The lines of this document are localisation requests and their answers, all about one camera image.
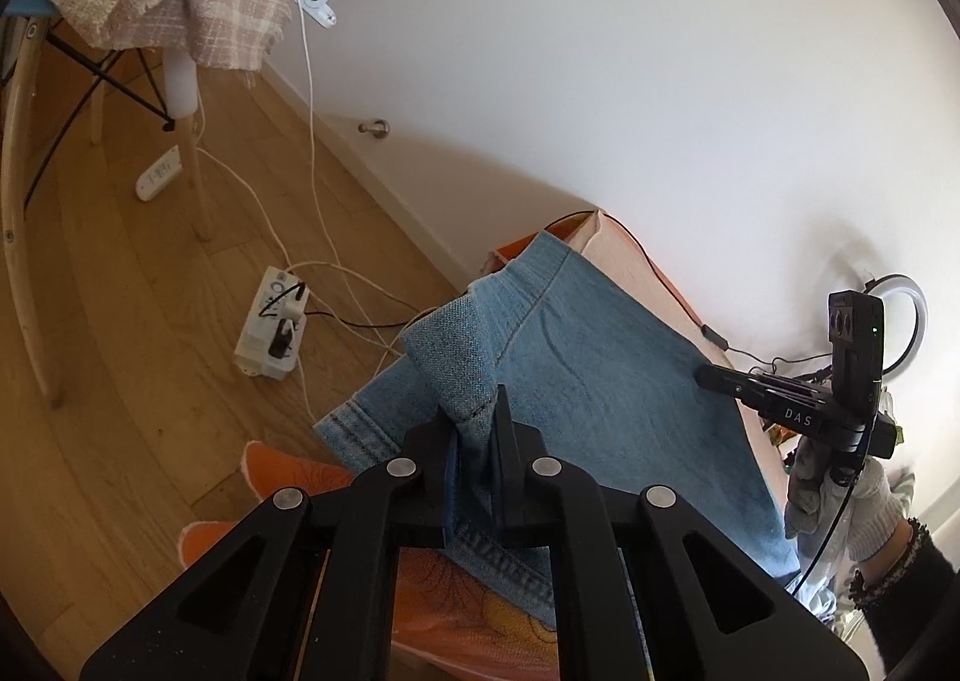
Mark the person's right forearm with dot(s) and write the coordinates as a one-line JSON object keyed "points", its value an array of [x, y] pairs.
{"points": [[915, 606]]}

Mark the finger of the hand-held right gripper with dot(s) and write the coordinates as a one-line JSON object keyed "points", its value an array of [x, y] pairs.
{"points": [[731, 385]]}

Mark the white remote control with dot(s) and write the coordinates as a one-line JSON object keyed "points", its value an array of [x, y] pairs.
{"points": [[157, 175]]}

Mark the white round table leg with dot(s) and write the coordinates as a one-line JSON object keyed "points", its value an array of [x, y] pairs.
{"points": [[180, 81]]}

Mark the blue denim pants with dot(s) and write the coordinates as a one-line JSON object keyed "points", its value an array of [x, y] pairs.
{"points": [[600, 366]]}

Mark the person's right hand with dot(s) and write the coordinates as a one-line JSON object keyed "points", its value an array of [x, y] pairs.
{"points": [[877, 516]]}

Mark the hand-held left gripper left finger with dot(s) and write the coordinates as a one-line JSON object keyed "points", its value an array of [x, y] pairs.
{"points": [[452, 475]]}

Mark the white power strip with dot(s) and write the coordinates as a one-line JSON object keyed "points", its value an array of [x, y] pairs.
{"points": [[259, 351]]}

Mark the metal door stop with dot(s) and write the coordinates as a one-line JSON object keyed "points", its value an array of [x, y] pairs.
{"points": [[375, 127]]}

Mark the orange printed bed sheet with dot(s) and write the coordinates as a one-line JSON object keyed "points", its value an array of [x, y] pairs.
{"points": [[450, 606]]}

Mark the black power plug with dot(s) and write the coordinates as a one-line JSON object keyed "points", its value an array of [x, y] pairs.
{"points": [[281, 340]]}

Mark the peach bed blanket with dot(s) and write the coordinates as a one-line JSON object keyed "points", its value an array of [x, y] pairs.
{"points": [[637, 276]]}

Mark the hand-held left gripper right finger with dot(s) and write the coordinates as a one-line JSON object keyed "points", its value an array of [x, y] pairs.
{"points": [[501, 471]]}

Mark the wooden leg chair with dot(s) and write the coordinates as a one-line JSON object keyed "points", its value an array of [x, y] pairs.
{"points": [[11, 201]]}

